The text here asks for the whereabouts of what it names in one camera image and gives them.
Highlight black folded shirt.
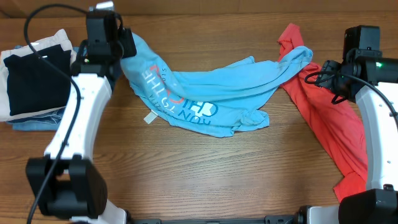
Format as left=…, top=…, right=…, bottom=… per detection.
left=1, top=45, right=72, bottom=121

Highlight beige folded garment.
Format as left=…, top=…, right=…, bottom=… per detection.
left=1, top=29, right=76, bottom=122

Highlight light blue printed t-shirt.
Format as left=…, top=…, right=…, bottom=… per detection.
left=121, top=34, right=313, bottom=138

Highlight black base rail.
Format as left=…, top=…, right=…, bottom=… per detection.
left=128, top=215, right=297, bottom=224

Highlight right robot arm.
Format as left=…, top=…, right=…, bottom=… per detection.
left=301, top=25, right=397, bottom=224

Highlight folded blue jeans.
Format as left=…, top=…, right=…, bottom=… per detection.
left=4, top=54, right=71, bottom=131

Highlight red t-shirt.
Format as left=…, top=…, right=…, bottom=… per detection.
left=276, top=22, right=369, bottom=203

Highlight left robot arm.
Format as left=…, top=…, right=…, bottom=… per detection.
left=25, top=1, right=137, bottom=223

